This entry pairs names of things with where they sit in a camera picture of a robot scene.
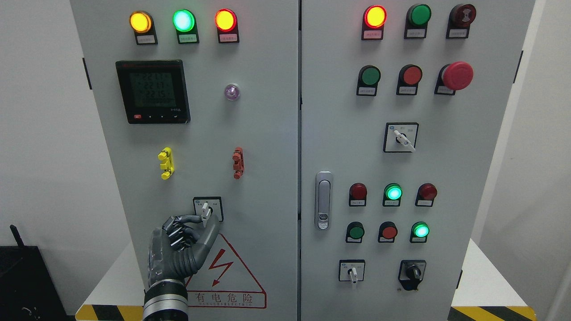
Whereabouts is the red lit indicator light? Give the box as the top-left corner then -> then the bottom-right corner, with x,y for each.
361,5 -> 387,41
215,8 -> 240,43

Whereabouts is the white platform with hazard stripes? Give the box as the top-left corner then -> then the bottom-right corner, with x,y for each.
75,241 -> 537,321

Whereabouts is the black rotary knob switch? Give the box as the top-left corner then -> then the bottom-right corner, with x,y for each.
398,259 -> 426,291

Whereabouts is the green lit indicator light middle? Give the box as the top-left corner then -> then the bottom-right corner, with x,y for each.
383,183 -> 402,207

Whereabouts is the dark red buzzer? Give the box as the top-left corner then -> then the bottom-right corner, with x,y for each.
446,4 -> 476,39

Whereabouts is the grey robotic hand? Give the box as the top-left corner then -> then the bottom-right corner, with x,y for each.
147,214 -> 220,288

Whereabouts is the green lit indicator light left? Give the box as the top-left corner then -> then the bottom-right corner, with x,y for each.
173,9 -> 199,44

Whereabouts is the white rotary switch upper right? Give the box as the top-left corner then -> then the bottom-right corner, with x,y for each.
383,122 -> 419,153

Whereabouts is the red terminal clip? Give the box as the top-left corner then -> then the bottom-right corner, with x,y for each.
232,147 -> 245,180

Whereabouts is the silver door lock handle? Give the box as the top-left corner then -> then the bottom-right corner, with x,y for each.
314,171 -> 334,231

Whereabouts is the dark red indicator light right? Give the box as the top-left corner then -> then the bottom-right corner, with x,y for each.
415,183 -> 437,207

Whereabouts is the black box with antenna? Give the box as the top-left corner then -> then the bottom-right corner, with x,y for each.
0,224 -> 68,321

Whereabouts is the red emergency stop button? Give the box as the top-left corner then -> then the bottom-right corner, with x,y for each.
434,61 -> 474,96

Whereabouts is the red electric hazard warning sticker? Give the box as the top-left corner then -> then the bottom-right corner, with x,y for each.
186,234 -> 267,309

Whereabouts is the red lit indicator light right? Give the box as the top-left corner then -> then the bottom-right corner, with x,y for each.
361,5 -> 387,41

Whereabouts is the clear small lamp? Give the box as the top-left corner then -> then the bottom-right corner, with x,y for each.
224,83 -> 240,101

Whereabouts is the green push button second row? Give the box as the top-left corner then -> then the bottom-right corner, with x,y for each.
356,65 -> 381,97

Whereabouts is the white rotary switch lower right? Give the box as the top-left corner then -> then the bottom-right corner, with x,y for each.
338,259 -> 366,284

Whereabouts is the green lit indicator light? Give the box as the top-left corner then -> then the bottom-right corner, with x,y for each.
383,183 -> 402,207
173,9 -> 199,44

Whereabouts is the red lit indicator light left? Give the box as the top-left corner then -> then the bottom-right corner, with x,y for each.
215,8 -> 240,43

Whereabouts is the red push button second row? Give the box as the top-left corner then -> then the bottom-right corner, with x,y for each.
396,64 -> 422,95

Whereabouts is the black digital power meter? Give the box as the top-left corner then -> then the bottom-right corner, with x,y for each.
116,59 -> 191,124

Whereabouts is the yellow indicator light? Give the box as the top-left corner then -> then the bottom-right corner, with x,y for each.
130,11 -> 158,45

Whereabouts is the red push button lower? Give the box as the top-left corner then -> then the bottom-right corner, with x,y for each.
377,221 -> 398,243

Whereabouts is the grey electrical cabinet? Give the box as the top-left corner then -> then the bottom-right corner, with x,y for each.
70,0 -> 536,321

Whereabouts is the green push button top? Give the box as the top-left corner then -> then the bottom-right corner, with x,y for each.
404,4 -> 432,39

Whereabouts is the green lit push button lower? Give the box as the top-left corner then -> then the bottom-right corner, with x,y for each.
410,222 -> 430,243

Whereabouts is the yellow terminal clip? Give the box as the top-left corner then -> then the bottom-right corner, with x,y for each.
157,147 -> 175,180

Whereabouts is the dark red indicator light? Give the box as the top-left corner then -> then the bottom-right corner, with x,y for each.
415,183 -> 437,207
349,183 -> 368,207

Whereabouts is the dark red indicator light left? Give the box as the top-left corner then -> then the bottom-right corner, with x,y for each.
349,183 -> 368,207

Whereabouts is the white rotary switch door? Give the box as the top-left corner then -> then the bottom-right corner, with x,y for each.
192,196 -> 224,222

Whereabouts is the white rotary switch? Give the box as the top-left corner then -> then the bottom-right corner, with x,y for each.
383,122 -> 419,153
338,259 -> 366,284

